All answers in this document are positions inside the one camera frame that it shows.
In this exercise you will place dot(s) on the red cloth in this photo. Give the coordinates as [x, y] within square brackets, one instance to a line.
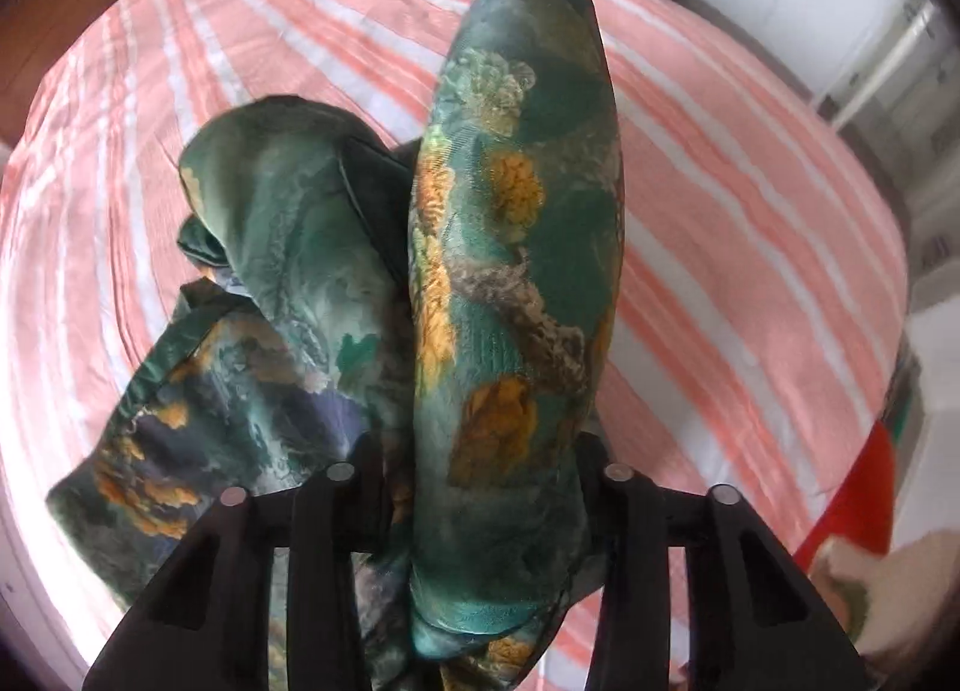
[862, 496]

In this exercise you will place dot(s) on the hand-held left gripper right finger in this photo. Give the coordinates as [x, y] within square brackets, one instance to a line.
[637, 548]

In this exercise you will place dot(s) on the pink striped bed sheet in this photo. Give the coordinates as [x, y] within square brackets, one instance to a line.
[750, 248]

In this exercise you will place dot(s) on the beige cloth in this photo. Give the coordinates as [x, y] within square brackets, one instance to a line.
[900, 593]

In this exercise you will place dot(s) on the green landscape print garment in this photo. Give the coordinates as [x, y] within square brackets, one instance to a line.
[495, 271]

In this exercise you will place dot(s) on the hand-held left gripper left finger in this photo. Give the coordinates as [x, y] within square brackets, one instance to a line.
[322, 548]

